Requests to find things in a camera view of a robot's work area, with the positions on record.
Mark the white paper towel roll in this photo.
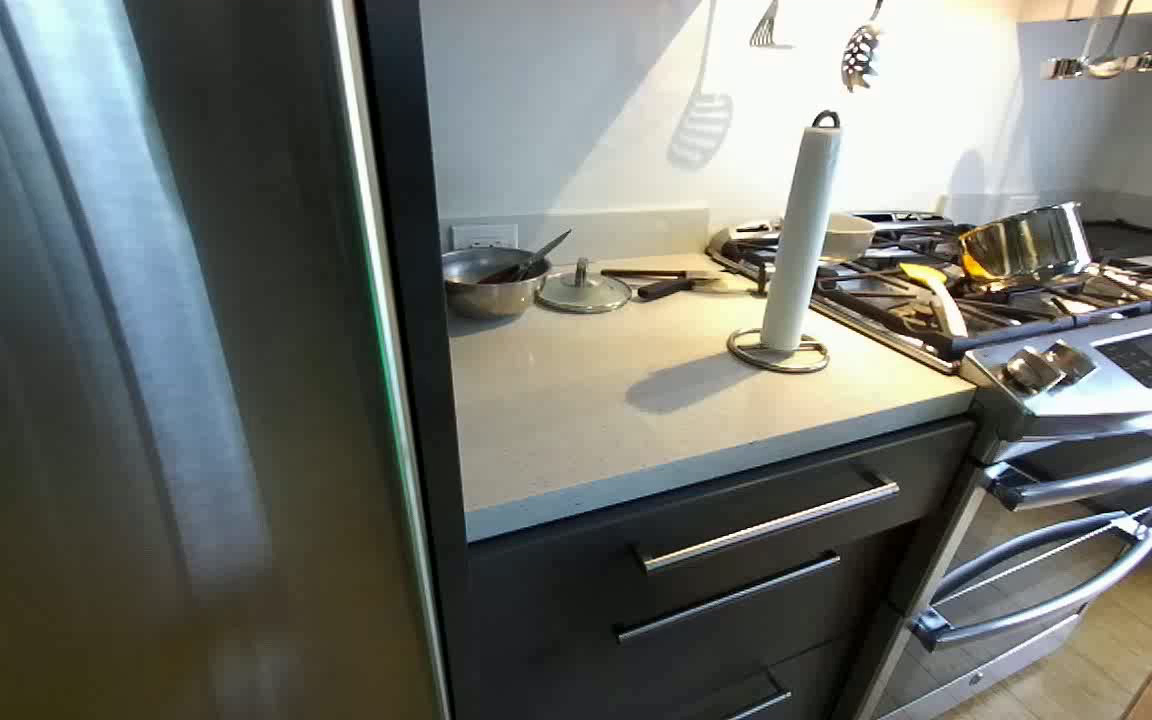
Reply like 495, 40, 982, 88
757, 121, 850, 359

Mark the metal paper towel stand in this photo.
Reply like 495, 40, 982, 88
724, 107, 850, 381

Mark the glass pot lid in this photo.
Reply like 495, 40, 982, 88
535, 255, 636, 321

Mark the metal bowl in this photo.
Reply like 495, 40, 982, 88
439, 246, 557, 325

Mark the dark grey side panel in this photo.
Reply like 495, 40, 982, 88
351, 0, 477, 720

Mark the dark grey drawer cabinet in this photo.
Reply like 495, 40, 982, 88
447, 413, 982, 720

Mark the yellow silicone spatula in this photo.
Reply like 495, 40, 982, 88
897, 259, 977, 346

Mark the hanging slotted spatula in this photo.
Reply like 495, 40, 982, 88
840, 0, 891, 97
747, 0, 795, 51

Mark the stainless steel refrigerator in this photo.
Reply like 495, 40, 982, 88
0, 0, 453, 720

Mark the silver stove knob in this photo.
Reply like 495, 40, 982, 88
1050, 342, 1101, 384
1005, 350, 1070, 400

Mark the stainless steel loaf pan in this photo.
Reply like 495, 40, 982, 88
956, 202, 1095, 293

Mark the stainless steel gas stove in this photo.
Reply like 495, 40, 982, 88
704, 195, 1152, 720

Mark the black handled kitchen tool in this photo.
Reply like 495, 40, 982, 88
595, 264, 702, 303

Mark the black handled spoon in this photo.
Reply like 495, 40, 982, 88
503, 229, 577, 285

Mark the steel oven drawer handle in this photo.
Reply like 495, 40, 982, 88
907, 511, 1152, 658

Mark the steel oven door handle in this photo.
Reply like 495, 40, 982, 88
982, 426, 1152, 517

